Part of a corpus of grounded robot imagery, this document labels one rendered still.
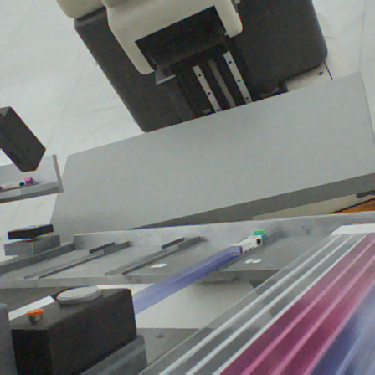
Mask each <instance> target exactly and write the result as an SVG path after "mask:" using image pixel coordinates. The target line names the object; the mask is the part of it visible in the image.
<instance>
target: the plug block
mask: <svg viewBox="0 0 375 375"><path fill-rule="evenodd" d="M0 112H1V113H2V117H0V149H2V150H3V151H4V154H5V155H6V156H7V157H8V158H9V159H10V160H11V161H12V162H13V163H14V164H15V165H16V167H17V169H18V170H20V171H21V172H31V171H35V170H38V168H39V163H40V161H41V160H42V158H43V156H44V153H45V151H46V148H45V147H44V145H43V144H42V143H41V142H40V140H39V139H38V138H37V137H36V136H35V135H34V133H33V132H32V131H31V130H30V129H29V128H28V127H27V125H26V123H25V122H24V121H23V119H22V118H20V117H19V116H18V114H17V113H16V112H15V110H14V108H12V107H11V106H8V107H5V106H4V107H0Z"/></svg>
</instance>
